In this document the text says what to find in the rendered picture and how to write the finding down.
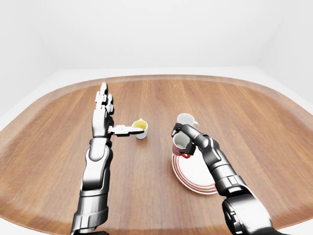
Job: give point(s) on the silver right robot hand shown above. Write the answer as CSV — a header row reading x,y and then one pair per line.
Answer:
x,y
195,140

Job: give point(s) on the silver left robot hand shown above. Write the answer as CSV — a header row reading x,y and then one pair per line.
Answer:
x,y
99,120

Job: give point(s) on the red patterned mug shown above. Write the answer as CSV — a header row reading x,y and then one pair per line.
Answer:
x,y
178,147

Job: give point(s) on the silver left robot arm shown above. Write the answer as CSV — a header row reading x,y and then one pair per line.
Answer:
x,y
94,176

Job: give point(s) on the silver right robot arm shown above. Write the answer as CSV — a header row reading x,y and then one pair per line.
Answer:
x,y
242,200

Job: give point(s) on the white plate with red rings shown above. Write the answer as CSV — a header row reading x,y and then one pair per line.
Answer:
x,y
193,175

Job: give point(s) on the white mug with yellow inside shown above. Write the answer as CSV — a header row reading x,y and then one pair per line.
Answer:
x,y
141,128

